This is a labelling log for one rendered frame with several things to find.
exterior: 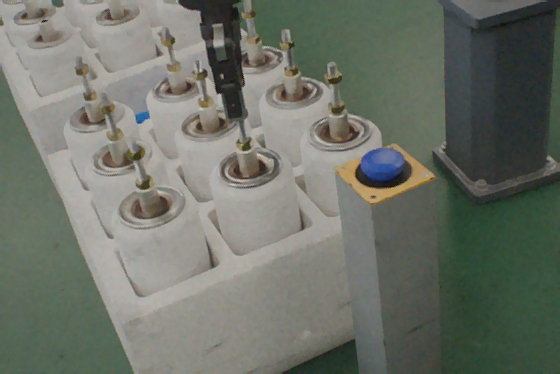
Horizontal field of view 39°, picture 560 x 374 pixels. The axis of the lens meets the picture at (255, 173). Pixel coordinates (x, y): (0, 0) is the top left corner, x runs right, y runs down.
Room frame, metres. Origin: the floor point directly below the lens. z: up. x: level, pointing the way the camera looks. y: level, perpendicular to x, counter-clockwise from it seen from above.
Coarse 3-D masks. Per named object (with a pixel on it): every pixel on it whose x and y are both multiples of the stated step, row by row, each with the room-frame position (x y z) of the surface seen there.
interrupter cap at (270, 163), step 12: (228, 156) 0.77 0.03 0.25; (264, 156) 0.76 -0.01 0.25; (276, 156) 0.75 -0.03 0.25; (228, 168) 0.75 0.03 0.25; (264, 168) 0.74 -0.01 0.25; (276, 168) 0.73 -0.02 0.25; (228, 180) 0.72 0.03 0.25; (240, 180) 0.72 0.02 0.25; (252, 180) 0.71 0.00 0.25; (264, 180) 0.71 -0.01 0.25
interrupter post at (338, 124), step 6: (330, 114) 0.78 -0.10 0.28; (342, 114) 0.77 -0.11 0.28; (330, 120) 0.77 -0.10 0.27; (336, 120) 0.77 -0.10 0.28; (342, 120) 0.77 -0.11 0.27; (330, 126) 0.77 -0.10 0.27; (336, 126) 0.77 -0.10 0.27; (342, 126) 0.77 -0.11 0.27; (330, 132) 0.78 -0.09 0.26; (336, 132) 0.77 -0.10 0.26; (342, 132) 0.77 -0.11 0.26; (348, 132) 0.77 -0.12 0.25; (336, 138) 0.77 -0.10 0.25
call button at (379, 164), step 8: (368, 152) 0.62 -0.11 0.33; (376, 152) 0.61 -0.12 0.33; (384, 152) 0.61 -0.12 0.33; (392, 152) 0.61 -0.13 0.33; (368, 160) 0.60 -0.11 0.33; (376, 160) 0.60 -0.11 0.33; (384, 160) 0.60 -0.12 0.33; (392, 160) 0.60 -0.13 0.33; (400, 160) 0.59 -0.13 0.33; (368, 168) 0.59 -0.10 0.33; (376, 168) 0.59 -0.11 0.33; (384, 168) 0.59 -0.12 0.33; (392, 168) 0.58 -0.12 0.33; (400, 168) 0.59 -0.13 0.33; (368, 176) 0.60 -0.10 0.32; (376, 176) 0.58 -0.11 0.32; (384, 176) 0.58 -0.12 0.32; (392, 176) 0.59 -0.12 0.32
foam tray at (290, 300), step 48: (96, 240) 0.76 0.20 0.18; (288, 240) 0.69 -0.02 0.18; (336, 240) 0.69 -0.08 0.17; (192, 288) 0.64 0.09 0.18; (240, 288) 0.65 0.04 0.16; (288, 288) 0.67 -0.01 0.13; (336, 288) 0.69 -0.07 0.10; (144, 336) 0.61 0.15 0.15; (192, 336) 0.63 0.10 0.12; (240, 336) 0.65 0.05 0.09; (288, 336) 0.66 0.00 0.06; (336, 336) 0.68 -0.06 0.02
